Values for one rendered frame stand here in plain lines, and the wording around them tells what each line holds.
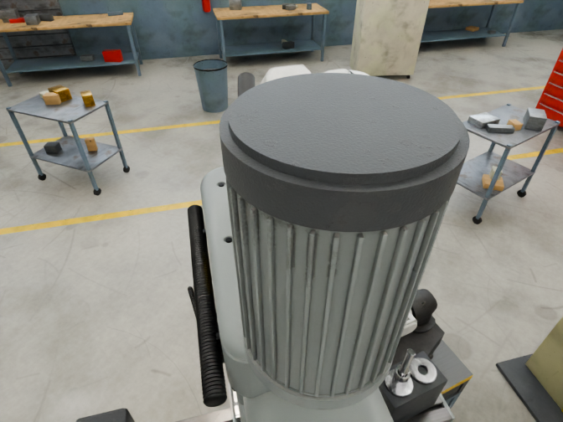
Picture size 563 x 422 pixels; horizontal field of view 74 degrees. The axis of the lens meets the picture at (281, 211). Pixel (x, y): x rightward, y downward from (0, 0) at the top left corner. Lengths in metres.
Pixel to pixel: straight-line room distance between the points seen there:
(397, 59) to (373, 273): 6.79
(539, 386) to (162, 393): 2.33
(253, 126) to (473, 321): 2.95
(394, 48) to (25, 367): 6.31
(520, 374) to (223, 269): 2.58
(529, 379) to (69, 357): 2.97
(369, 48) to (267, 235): 6.60
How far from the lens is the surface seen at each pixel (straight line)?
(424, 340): 2.22
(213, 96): 5.63
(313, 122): 0.30
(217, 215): 0.71
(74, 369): 2.97
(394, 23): 6.85
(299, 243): 0.28
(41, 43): 8.53
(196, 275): 0.73
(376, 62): 6.95
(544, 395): 3.00
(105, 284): 3.35
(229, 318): 0.56
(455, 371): 2.38
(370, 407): 0.65
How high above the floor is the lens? 2.34
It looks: 39 degrees down
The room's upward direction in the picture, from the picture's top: straight up
